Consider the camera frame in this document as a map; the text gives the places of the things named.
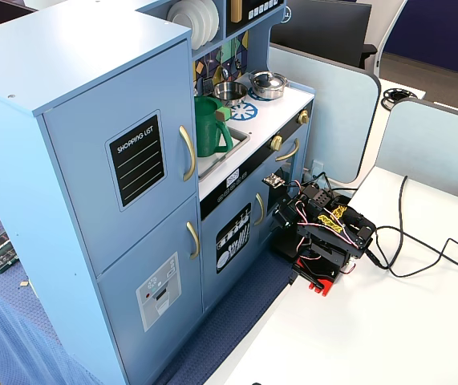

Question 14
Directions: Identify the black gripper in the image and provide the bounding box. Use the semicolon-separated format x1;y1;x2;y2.
270;195;306;262

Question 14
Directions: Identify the cabinet door with shopping list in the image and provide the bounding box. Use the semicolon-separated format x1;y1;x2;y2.
40;38;198;278

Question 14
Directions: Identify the dishwasher door with dish print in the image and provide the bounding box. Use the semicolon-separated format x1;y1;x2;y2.
200;175;272;313

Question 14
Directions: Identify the oven door with window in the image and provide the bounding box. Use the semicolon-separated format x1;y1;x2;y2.
266;124;310;220

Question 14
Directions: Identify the fridge door with ice dispenser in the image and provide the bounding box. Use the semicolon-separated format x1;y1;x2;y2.
95;195;205;384

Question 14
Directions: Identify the open steel saucepan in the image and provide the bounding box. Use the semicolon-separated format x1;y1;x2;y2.
212;81;249;107

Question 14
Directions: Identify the black microwave door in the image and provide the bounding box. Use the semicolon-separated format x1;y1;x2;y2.
226;0;286;38

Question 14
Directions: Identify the blue toy kitchen cabinet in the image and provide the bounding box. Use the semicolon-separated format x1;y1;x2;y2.
0;0;318;385

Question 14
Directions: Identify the red table clamp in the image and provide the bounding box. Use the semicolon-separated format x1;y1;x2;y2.
292;256;336;298

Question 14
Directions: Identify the green plastic pitcher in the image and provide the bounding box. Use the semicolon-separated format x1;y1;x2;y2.
194;95;234;158

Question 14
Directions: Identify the light blue desk divider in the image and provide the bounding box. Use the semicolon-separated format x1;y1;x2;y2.
356;98;458;210
268;43;382;186

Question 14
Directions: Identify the steel pot with lid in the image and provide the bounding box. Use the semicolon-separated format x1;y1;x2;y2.
249;71;290;100

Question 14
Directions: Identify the white toy plate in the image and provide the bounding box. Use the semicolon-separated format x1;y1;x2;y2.
206;0;221;39
190;0;213;44
167;1;204;49

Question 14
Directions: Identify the blue woven cloth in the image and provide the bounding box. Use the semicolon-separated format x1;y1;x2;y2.
0;160;306;385

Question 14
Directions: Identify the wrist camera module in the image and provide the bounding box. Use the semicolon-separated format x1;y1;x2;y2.
261;172;285;188

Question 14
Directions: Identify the thin black camera cable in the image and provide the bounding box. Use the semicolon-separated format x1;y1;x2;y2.
286;171;360;197

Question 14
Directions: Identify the black round cable grommet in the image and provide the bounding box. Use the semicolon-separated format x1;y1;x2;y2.
380;87;419;110

